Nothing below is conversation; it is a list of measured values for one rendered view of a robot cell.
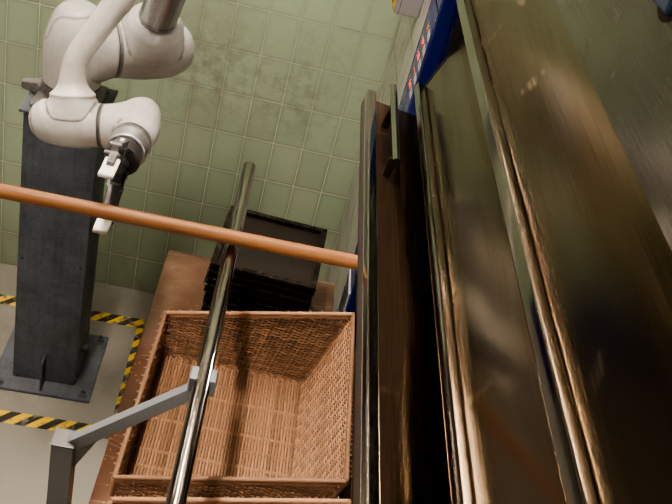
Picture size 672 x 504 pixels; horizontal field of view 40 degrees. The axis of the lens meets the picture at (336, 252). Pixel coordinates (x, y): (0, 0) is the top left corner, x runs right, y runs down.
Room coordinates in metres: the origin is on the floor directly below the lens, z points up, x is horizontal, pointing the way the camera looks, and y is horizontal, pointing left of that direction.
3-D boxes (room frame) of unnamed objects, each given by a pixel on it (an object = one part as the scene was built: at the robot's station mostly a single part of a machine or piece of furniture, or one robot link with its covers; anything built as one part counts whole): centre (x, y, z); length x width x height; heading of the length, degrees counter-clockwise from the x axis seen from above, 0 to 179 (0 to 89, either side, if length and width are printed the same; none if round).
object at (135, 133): (1.72, 0.51, 1.19); 0.09 x 0.06 x 0.09; 98
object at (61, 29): (2.19, 0.81, 1.17); 0.18 x 0.16 x 0.22; 125
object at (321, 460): (1.51, 0.11, 0.72); 0.56 x 0.49 x 0.28; 7
